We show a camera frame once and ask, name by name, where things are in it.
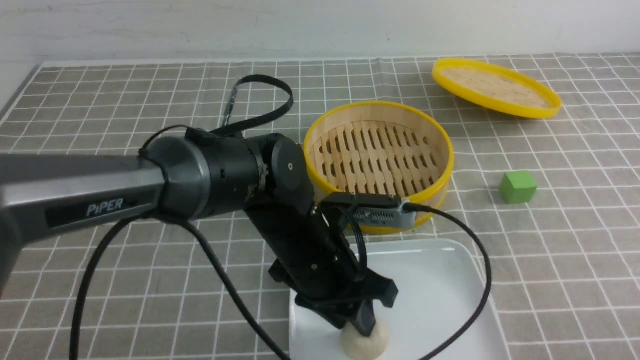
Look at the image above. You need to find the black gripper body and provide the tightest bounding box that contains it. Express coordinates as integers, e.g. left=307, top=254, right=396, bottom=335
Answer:
left=245, top=194, right=399, bottom=317

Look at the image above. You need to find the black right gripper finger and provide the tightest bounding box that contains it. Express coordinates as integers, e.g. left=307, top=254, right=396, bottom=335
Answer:
left=322, top=310, right=352, bottom=330

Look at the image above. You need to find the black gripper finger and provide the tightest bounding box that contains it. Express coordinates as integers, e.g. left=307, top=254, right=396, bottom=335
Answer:
left=350, top=300, right=377, bottom=337

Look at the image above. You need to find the white steamed bun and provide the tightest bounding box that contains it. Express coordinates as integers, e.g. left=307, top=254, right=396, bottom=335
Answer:
left=340, top=319, right=390, bottom=360

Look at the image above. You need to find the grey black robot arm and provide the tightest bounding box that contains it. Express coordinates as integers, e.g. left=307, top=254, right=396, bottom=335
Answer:
left=0, top=130, right=399, bottom=336

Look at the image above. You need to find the white rectangular plate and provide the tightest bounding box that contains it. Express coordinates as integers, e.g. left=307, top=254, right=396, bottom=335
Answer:
left=289, top=239, right=510, bottom=360

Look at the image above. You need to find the yellow rimmed bamboo steamer basket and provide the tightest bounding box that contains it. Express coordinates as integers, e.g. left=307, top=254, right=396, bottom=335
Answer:
left=302, top=101, right=455, bottom=208

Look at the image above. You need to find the green cube block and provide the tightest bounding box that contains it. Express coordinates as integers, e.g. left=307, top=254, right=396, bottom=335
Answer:
left=499, top=170, right=538, bottom=205

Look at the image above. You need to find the grey checked tablecloth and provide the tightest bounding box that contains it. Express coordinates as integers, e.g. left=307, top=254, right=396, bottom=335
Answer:
left=1, top=53, right=640, bottom=360

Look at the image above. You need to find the yellow rimmed bamboo steamer lid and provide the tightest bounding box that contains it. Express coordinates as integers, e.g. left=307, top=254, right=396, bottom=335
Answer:
left=432, top=58, right=563, bottom=119

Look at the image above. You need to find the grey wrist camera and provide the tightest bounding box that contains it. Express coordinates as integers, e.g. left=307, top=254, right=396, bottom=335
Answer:
left=319, top=192, right=417, bottom=230

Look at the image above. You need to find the black cable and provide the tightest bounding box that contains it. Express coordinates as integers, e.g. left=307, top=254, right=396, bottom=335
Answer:
left=69, top=75, right=493, bottom=360

